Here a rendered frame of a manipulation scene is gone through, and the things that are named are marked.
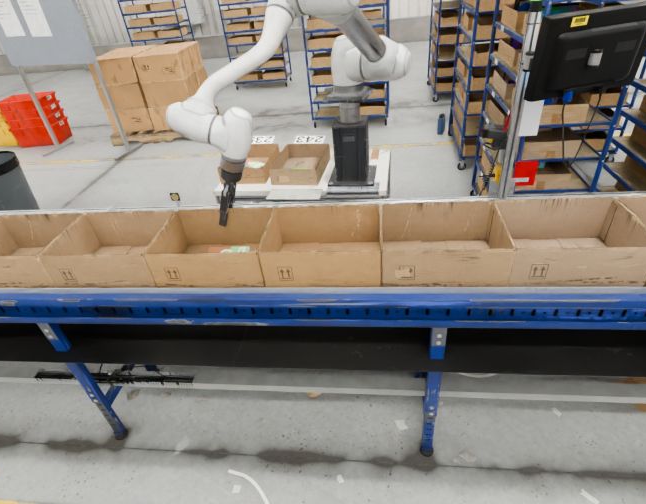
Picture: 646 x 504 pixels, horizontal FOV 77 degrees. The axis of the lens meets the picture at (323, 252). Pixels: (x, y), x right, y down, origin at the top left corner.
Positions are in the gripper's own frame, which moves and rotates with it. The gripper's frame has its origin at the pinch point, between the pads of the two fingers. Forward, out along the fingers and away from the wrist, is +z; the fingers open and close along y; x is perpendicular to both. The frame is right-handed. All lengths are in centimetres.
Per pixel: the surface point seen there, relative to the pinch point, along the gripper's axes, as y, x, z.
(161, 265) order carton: -28.6, 12.8, 7.1
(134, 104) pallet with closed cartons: 379, 218, 136
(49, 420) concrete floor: -28, 69, 134
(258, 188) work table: 76, 0, 29
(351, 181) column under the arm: 79, -50, 10
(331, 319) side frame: -35, -47, 4
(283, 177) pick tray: 79, -12, 20
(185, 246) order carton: -3.0, 13.6, 18.2
